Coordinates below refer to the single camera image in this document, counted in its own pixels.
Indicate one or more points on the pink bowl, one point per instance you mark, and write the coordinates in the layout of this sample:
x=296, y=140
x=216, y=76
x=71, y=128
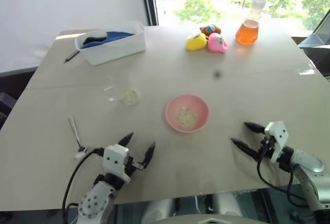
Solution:
x=187, y=113

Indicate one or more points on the white plastic bin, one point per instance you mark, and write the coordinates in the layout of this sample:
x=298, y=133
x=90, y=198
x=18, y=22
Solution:
x=113, y=44

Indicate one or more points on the black pen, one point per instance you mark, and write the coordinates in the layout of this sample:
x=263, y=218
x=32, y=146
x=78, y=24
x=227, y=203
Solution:
x=71, y=56

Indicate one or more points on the clear plastic cup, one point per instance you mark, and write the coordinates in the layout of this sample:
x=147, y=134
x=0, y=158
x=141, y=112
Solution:
x=121, y=87

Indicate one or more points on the black object in bin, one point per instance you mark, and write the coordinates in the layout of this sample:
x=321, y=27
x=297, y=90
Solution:
x=94, y=39

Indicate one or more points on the blue cloth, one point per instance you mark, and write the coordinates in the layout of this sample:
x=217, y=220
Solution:
x=113, y=38

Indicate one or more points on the pink plush toy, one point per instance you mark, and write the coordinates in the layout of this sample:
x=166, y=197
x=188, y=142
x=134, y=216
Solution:
x=217, y=42

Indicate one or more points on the yellow plush toy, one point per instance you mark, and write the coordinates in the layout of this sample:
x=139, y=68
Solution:
x=196, y=42

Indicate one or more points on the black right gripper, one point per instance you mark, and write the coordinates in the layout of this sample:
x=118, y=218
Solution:
x=266, y=148

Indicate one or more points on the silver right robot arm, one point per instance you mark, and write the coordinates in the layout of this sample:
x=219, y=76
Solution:
x=306, y=168

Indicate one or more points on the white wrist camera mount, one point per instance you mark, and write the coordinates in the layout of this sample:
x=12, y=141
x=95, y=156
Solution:
x=115, y=160
x=277, y=138

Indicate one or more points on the glass flask with orange liquid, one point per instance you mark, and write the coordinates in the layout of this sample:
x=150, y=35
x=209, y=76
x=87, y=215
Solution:
x=248, y=26

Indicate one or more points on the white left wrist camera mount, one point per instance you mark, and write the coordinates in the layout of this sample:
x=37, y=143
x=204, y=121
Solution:
x=115, y=160

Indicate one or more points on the brown plush toy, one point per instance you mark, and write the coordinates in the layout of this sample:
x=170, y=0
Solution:
x=210, y=29

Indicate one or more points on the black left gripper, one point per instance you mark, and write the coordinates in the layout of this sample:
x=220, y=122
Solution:
x=132, y=166

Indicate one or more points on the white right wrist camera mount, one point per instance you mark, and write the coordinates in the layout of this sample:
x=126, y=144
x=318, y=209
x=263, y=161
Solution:
x=277, y=138

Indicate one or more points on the metal spoon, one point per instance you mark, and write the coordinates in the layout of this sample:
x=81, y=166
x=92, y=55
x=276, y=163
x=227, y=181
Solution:
x=77, y=141

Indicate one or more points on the black window frame post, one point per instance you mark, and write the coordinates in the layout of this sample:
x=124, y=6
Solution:
x=150, y=0

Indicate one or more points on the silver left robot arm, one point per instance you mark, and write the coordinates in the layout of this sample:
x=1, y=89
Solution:
x=96, y=199

